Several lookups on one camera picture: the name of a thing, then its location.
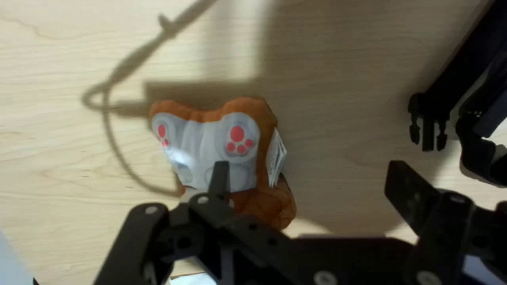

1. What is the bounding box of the black grey running belt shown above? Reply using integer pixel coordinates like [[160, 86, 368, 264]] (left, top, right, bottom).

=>
[[407, 0, 507, 186]]

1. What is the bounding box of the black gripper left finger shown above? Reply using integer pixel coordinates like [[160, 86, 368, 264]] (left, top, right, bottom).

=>
[[94, 159, 298, 285]]

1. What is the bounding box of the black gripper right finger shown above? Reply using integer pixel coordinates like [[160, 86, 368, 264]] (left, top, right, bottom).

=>
[[385, 159, 507, 285]]

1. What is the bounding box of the brown plush toy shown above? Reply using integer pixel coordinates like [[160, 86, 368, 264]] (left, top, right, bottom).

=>
[[149, 96, 297, 229]]

